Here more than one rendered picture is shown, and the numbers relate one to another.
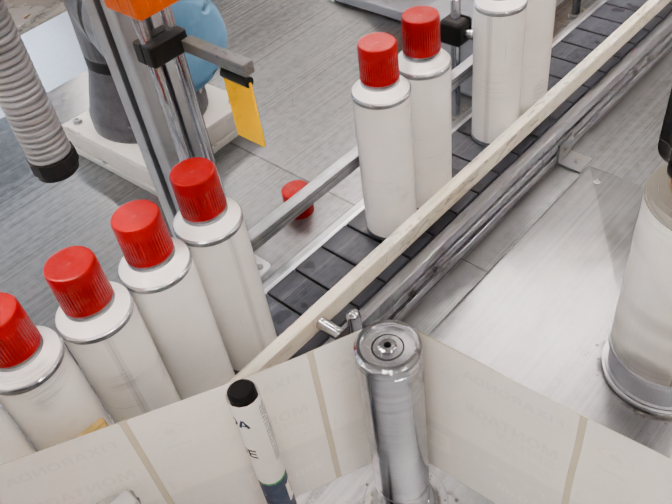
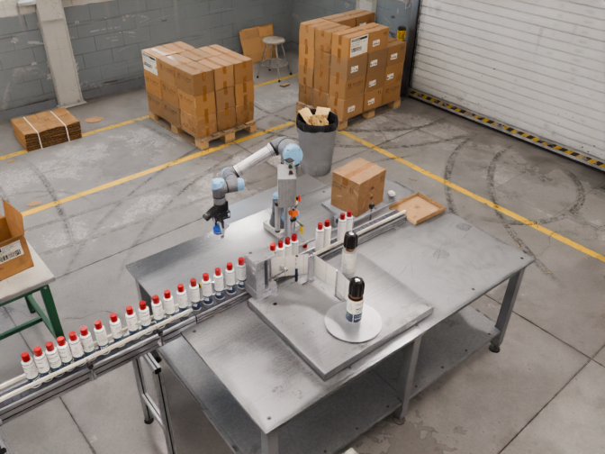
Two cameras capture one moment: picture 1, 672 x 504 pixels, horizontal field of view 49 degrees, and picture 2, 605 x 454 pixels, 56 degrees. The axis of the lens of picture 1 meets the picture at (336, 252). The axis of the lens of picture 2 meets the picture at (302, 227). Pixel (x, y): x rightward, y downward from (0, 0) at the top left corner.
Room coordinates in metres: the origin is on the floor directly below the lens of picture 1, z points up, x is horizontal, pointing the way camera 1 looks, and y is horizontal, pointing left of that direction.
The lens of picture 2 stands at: (-2.30, -0.08, 3.03)
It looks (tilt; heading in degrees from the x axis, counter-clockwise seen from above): 35 degrees down; 2
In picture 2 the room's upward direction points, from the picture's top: 1 degrees clockwise
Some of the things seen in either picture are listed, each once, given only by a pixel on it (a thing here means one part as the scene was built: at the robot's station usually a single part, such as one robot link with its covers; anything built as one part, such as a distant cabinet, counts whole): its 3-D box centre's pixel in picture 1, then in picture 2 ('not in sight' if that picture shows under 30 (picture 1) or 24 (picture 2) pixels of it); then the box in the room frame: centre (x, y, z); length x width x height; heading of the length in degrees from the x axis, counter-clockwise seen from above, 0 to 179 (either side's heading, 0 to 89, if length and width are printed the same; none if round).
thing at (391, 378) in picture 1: (397, 434); (311, 267); (0.24, -0.02, 0.97); 0.05 x 0.05 x 0.19
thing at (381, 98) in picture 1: (385, 142); (320, 237); (0.54, -0.06, 0.98); 0.05 x 0.05 x 0.20
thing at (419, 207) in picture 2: not in sight; (417, 207); (1.14, -0.74, 0.85); 0.30 x 0.26 x 0.04; 131
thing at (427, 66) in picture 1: (424, 114); (326, 234); (0.57, -0.10, 0.98); 0.05 x 0.05 x 0.20
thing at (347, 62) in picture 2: not in sight; (351, 68); (4.86, -0.35, 0.57); 1.20 x 0.85 x 1.14; 136
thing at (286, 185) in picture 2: not in sight; (286, 186); (0.47, 0.14, 1.38); 0.17 x 0.10 x 0.19; 6
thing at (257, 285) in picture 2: not in sight; (260, 273); (0.13, 0.26, 1.01); 0.14 x 0.13 x 0.26; 131
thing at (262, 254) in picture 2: not in sight; (260, 255); (0.13, 0.26, 1.14); 0.14 x 0.11 x 0.01; 131
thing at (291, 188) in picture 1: (297, 199); not in sight; (0.64, 0.03, 0.85); 0.03 x 0.03 x 0.03
